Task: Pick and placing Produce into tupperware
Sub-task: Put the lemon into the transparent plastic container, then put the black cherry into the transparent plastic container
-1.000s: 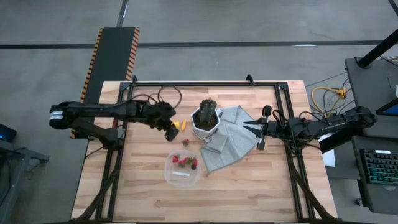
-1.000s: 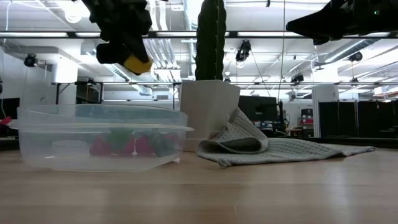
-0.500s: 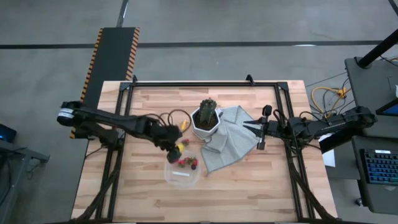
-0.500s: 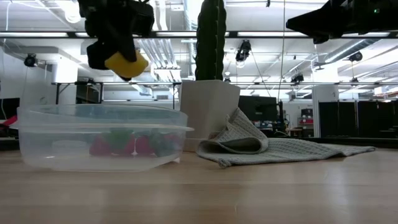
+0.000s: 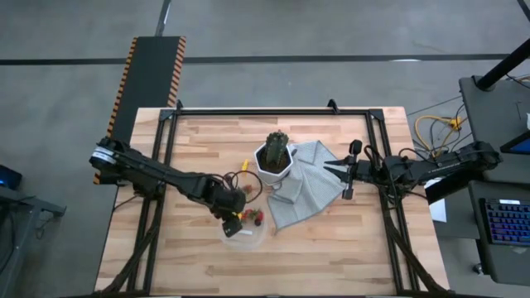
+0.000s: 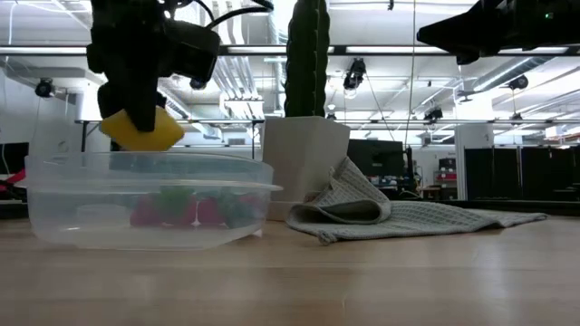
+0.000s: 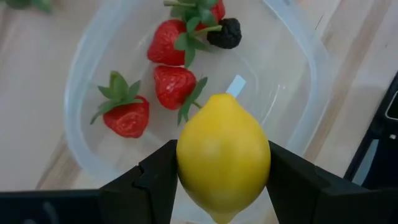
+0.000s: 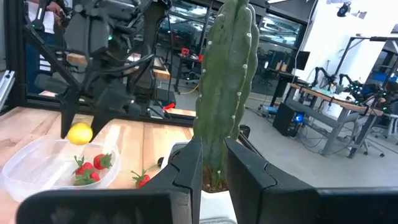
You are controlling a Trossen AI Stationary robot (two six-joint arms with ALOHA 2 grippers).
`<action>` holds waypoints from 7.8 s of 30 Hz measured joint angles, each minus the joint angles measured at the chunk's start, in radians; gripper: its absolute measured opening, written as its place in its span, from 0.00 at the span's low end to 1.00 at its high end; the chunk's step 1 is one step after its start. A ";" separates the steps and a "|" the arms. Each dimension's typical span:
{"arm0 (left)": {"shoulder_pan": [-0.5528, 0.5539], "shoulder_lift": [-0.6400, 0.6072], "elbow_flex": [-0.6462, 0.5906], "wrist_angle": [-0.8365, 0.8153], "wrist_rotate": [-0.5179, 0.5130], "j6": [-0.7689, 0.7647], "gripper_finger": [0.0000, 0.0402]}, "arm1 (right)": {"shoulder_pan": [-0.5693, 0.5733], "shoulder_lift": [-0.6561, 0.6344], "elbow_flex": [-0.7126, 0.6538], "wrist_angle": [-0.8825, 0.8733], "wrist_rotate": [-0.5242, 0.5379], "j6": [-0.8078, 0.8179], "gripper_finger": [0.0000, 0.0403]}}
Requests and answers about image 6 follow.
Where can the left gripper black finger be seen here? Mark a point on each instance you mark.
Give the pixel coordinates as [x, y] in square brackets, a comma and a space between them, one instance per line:
[144, 111]
[111, 102]

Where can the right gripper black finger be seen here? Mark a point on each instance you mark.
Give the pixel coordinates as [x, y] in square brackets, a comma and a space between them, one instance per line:
[462, 29]

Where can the yellow lemon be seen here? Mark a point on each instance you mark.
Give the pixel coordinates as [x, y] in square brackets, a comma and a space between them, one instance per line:
[158, 136]

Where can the red strawberry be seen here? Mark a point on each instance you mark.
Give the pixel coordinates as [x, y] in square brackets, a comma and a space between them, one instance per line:
[145, 213]
[210, 212]

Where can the dark round berry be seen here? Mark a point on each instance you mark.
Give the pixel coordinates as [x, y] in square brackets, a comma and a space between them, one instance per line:
[238, 213]

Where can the clear plastic tupperware container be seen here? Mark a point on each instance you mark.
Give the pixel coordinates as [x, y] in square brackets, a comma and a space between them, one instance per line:
[68, 226]

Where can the black hanging ceiling device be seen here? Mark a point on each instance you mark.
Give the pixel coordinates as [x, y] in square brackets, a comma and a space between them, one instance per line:
[44, 87]
[432, 113]
[518, 82]
[354, 74]

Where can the black monitor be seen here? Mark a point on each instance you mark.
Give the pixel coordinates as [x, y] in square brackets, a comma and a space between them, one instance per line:
[13, 156]
[376, 160]

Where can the red object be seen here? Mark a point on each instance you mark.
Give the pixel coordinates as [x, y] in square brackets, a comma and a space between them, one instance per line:
[16, 177]

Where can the white pillar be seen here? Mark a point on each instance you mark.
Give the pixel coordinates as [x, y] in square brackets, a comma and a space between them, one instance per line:
[473, 158]

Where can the black cabinet row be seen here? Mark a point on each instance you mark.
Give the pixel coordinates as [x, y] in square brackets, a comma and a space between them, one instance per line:
[521, 172]

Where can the green cactus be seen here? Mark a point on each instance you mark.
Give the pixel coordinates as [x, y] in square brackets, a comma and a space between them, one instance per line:
[308, 59]

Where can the white angular plant pot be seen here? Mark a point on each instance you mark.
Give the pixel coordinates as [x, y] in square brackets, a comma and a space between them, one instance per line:
[303, 158]

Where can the grey waffle dish cloth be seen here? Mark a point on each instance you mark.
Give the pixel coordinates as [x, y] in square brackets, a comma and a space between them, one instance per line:
[408, 219]

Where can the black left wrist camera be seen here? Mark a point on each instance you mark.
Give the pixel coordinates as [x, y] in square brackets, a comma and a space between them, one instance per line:
[195, 50]

